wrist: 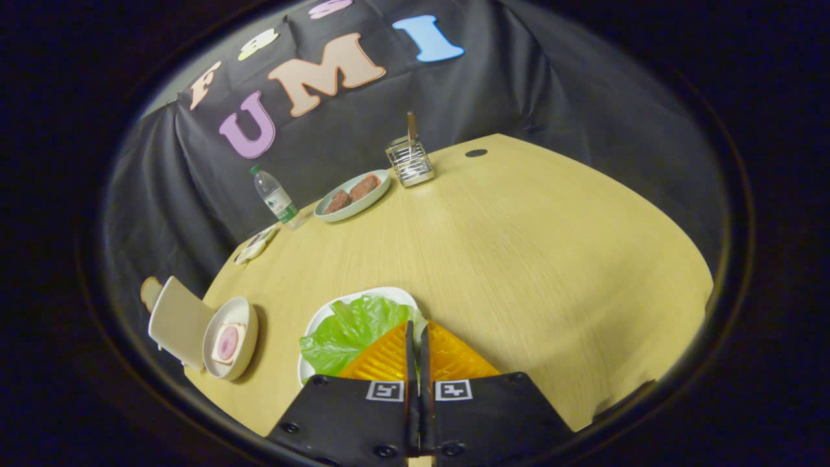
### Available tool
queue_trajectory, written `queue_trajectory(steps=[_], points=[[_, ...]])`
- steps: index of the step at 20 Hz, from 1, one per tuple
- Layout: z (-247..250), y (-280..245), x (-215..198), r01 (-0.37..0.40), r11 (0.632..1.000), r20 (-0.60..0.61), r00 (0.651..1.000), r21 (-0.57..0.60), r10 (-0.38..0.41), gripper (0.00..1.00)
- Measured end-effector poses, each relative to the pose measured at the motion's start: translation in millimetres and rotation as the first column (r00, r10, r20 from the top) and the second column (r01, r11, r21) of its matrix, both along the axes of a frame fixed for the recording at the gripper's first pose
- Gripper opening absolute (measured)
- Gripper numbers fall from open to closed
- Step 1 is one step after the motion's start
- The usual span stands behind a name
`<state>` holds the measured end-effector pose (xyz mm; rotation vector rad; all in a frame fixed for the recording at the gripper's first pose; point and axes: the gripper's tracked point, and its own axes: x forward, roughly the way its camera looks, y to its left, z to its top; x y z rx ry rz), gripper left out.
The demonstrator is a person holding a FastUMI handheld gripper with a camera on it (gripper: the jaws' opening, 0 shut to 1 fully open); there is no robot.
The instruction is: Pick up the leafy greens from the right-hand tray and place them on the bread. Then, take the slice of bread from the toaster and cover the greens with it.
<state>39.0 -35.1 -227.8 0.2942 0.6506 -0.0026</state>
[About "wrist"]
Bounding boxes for pink ham slice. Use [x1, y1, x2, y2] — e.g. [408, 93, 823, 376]
[211, 323, 247, 365]

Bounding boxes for white plate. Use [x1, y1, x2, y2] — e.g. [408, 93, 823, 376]
[297, 287, 421, 387]

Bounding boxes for green lettuce leaf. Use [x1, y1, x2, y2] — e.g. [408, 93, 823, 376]
[300, 296, 429, 377]

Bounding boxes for cream bowl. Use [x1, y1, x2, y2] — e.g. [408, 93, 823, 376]
[202, 297, 259, 381]

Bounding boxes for black backdrop cloth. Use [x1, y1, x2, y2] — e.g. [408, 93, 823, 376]
[104, 0, 730, 325]

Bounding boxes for pale green plate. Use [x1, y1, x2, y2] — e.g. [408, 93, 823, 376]
[314, 170, 392, 224]

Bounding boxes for metal wire utensil holder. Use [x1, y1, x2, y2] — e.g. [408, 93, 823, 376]
[385, 138, 436, 188]

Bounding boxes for toast slice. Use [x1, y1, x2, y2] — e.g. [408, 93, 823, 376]
[140, 276, 164, 313]

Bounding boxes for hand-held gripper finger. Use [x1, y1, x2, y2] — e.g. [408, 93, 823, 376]
[419, 320, 575, 464]
[267, 320, 421, 467]

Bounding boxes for brown meat patty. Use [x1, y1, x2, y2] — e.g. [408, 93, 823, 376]
[349, 174, 381, 202]
[323, 189, 353, 215]

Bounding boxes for small patterned dish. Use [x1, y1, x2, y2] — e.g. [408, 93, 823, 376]
[235, 224, 279, 265]

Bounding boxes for clear plastic water bottle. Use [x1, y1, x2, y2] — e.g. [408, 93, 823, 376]
[250, 165, 304, 230]

